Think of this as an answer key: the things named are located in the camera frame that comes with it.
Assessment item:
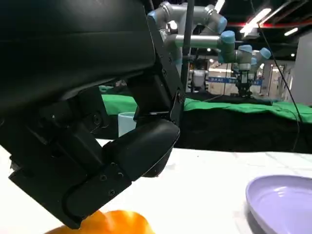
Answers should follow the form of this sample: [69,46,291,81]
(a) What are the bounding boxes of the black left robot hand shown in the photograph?
[0,0,185,230]

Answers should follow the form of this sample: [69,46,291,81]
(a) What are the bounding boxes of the orange white toy bread roll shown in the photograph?
[46,210,156,234]

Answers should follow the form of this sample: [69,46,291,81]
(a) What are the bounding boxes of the pale green mug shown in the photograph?
[118,112,137,138]

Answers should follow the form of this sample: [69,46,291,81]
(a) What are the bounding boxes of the black vertical pole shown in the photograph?
[180,0,196,94]

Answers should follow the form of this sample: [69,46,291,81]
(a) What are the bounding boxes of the white humanoid robot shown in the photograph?
[191,59,210,93]

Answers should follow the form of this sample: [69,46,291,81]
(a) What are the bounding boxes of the black table cover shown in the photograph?
[174,94,312,155]

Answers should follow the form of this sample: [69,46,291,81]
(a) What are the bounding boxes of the black background robot gripper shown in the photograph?
[236,70,254,98]

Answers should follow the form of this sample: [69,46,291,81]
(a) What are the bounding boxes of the green cloth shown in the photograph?
[101,94,312,122]

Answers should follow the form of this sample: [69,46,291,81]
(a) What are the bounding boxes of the long ceiling light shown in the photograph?
[240,8,272,34]

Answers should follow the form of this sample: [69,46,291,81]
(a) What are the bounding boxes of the short ceiling light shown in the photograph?
[284,27,299,37]

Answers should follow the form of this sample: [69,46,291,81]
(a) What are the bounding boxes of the lilac plate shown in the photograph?
[245,174,312,234]

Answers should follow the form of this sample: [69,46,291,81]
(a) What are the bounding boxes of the thin black hanging cable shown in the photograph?
[251,0,301,154]

